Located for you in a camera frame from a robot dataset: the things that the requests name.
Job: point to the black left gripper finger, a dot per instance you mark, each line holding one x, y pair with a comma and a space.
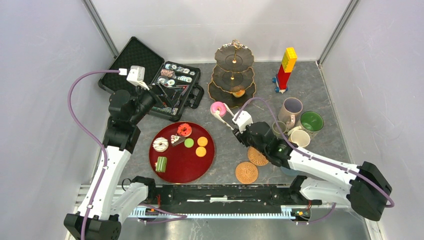
176, 91
165, 95

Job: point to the three-tier black gold stand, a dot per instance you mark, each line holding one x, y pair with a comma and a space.
232, 72

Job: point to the woven coaster front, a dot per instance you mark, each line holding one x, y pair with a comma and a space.
246, 173

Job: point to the black poker chip case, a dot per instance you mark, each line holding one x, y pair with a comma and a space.
167, 73

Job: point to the white chocolate striped donut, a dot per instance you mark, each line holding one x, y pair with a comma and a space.
160, 144

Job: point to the green matcha cake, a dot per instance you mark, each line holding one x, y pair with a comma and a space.
161, 164

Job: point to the pink ceramic mug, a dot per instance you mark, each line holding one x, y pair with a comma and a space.
289, 110

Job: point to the woven coaster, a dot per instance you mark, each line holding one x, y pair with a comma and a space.
246, 173
256, 157

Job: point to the pink frosted donut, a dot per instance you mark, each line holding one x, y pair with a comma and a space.
218, 108

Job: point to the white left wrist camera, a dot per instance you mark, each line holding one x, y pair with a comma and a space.
135, 75

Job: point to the woven coaster back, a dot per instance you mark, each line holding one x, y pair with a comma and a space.
256, 157

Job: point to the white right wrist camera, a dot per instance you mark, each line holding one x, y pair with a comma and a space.
242, 119

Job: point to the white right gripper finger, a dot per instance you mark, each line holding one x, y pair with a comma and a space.
216, 114
226, 110

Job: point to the small brown pastry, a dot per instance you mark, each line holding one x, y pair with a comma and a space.
238, 94

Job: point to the red round tray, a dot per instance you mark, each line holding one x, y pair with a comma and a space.
183, 165

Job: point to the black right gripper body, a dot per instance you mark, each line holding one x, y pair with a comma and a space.
246, 139

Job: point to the green inside ceramic mug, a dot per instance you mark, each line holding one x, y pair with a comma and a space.
310, 122

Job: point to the orange macaron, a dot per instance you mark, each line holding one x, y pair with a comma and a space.
202, 141
200, 151

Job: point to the blue round coaster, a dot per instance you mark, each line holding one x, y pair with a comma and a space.
290, 172

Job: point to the orange macaron lower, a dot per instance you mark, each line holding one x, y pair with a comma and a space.
200, 151

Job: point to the red frosted donut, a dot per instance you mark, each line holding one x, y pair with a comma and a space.
184, 130

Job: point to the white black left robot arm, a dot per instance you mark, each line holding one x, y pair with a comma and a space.
99, 217

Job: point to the orange macaron upper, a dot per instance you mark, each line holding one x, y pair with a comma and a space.
202, 141

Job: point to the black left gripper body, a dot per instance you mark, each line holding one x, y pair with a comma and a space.
144, 101

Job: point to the chocolate cake slice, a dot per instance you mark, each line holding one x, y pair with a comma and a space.
176, 139

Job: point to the green macaron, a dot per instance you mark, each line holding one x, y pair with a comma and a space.
189, 143

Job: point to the yellow ceramic mug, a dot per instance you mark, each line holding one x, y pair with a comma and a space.
299, 137

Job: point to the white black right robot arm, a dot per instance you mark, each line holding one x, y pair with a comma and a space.
361, 187

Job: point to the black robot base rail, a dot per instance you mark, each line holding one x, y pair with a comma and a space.
226, 198

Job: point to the small grey cup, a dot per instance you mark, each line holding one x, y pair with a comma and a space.
279, 128

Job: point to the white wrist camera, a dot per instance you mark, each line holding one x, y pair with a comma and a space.
135, 75
242, 119

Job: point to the red yellow toy block tower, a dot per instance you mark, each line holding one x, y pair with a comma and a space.
286, 67

